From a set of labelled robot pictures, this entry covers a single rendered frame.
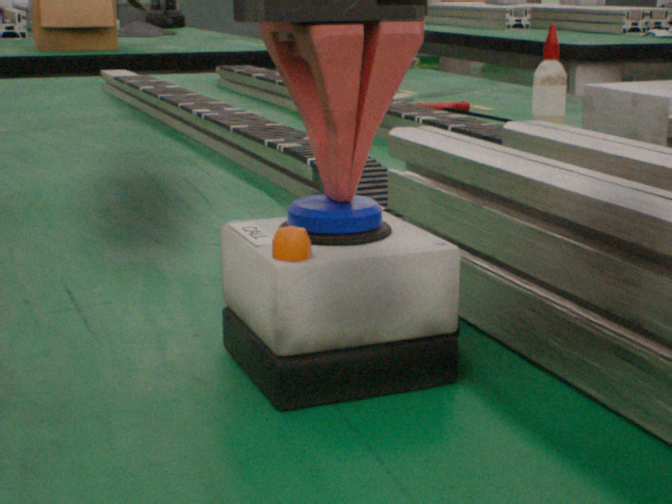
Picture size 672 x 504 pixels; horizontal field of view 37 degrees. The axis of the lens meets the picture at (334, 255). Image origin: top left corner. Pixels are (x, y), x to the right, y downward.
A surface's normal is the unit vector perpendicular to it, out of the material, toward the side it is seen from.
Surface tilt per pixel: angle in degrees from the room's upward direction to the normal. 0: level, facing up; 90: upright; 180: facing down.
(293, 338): 90
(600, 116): 90
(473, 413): 0
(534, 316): 90
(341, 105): 111
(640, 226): 90
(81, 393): 0
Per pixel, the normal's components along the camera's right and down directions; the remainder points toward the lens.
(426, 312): 0.37, 0.24
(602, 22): -0.94, 0.08
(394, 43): 0.35, 0.57
